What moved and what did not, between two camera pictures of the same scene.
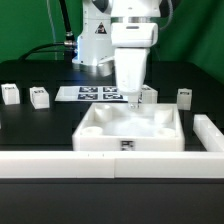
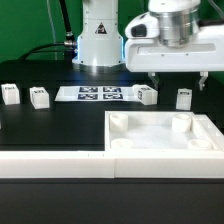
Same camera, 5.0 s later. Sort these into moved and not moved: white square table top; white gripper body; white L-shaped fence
Moved: white gripper body; white square table top
Not moved: white L-shaped fence
